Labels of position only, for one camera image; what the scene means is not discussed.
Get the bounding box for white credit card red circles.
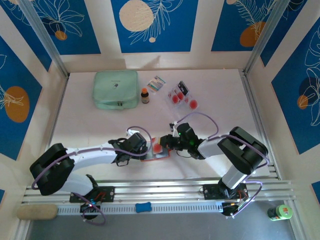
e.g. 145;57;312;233
151;140;165;155
186;96;201;111

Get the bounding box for orange felt card holder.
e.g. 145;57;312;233
140;141;173;163

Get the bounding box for credit card with black block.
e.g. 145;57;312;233
176;80;190;97

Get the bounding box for clear pack of red discs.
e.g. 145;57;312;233
166;87;187;107

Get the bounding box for brown bottle orange cap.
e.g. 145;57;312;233
140;87;151;105

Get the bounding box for blue white sachet packet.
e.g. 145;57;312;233
146;75;167;93

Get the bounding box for blue bone-shaped object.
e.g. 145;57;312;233
134;202;153;214

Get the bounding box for mint green zip pouch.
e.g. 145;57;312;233
92;70;140;110

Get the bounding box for black electronics module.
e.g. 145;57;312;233
221;201;242;219
79;201;101;222

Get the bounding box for beige foam block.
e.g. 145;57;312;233
16;204;59;221

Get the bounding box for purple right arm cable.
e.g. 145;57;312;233
173;111;270;221

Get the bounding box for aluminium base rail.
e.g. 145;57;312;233
21;177;297;204

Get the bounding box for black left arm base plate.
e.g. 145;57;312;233
69;186;116;204

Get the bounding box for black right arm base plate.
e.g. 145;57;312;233
202;183;249;201

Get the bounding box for white slotted cable duct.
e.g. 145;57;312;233
56;201;224;215

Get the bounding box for aluminium table side rail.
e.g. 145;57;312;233
239;71;282;180
37;74;70;186

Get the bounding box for aluminium frame post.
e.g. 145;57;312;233
243;0;293;76
17;0;70;79

